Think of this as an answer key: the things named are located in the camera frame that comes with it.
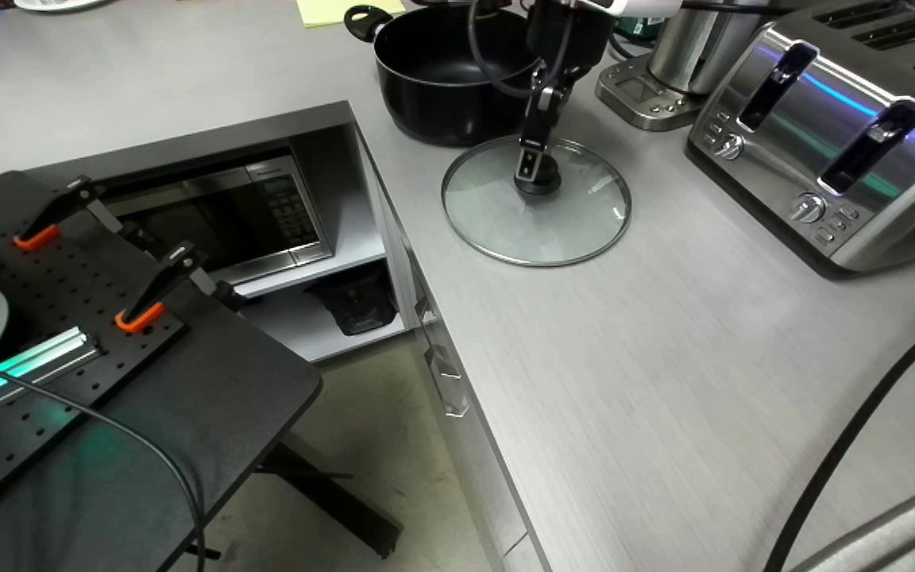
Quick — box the yellow paper sheet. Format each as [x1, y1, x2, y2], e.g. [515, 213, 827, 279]
[295, 0, 409, 29]

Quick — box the teal container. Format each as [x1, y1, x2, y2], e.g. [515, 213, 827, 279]
[614, 10, 665, 49]

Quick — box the black cooking pot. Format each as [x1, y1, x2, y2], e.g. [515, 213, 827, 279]
[338, 0, 547, 150]

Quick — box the glass lid with black knob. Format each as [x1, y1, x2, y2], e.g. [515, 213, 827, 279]
[438, 132, 634, 269]

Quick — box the thick black cable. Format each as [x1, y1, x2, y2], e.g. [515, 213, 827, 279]
[763, 299, 915, 572]

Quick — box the black clamp with orange handle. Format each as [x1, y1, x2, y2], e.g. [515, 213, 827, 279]
[10, 174, 127, 255]
[110, 239, 245, 337]

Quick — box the silver cabinet handle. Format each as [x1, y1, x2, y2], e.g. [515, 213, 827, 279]
[420, 340, 474, 422]

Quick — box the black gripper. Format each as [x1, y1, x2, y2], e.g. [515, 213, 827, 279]
[512, 0, 617, 187]

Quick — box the thin black cable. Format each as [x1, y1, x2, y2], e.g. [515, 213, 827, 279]
[0, 345, 213, 572]

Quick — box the black perforated mounting board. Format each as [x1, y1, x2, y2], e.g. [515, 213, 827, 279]
[0, 172, 189, 528]

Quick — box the silver appliance base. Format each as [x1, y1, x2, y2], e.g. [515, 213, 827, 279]
[595, 55, 708, 132]

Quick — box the grey ribbed panel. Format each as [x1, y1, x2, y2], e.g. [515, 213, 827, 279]
[795, 470, 915, 572]

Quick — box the white object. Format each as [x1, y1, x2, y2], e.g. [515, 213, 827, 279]
[10, 0, 110, 17]

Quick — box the stainless steel jug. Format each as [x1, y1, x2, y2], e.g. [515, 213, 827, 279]
[644, 3, 778, 103]

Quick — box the black table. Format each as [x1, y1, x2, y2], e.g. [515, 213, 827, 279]
[0, 169, 405, 572]

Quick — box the aluminium profile rail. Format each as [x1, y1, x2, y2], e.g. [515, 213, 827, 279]
[0, 323, 102, 427]

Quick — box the stainless steel four-slot toaster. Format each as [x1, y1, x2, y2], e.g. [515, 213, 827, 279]
[687, 0, 915, 279]

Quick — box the built-in microwave oven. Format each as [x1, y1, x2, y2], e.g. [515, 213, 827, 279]
[94, 147, 338, 299]

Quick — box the black item under microwave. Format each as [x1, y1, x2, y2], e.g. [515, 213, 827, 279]
[311, 268, 404, 340]

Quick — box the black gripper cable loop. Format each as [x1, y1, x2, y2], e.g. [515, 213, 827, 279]
[463, 0, 541, 103]

